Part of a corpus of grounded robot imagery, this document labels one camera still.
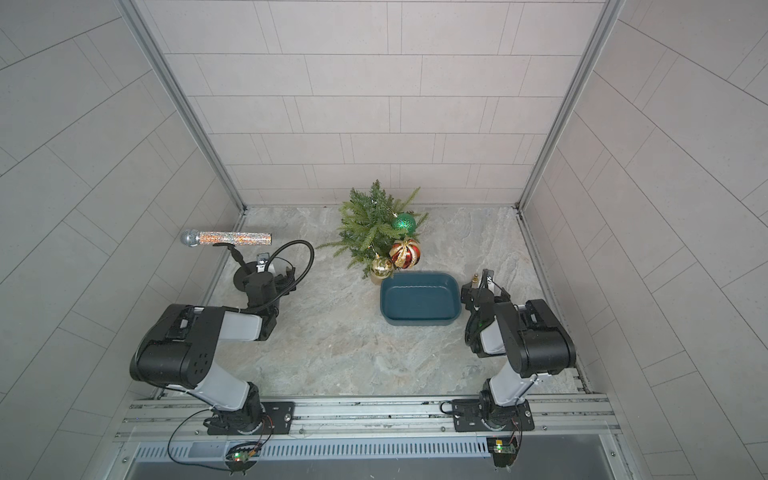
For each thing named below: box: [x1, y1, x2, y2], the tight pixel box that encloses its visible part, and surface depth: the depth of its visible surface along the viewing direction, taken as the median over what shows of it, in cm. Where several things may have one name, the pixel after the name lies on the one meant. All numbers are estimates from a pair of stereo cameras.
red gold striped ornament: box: [389, 239, 421, 269], surface depth 67 cm
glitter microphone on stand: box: [180, 228, 273, 247], surface depth 81 cm
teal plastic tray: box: [380, 272, 462, 326], surface depth 91 cm
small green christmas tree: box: [316, 179, 429, 279], surface depth 74 cm
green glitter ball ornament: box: [392, 213, 417, 235], surface depth 68 cm
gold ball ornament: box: [370, 257, 394, 278], surface depth 70 cm
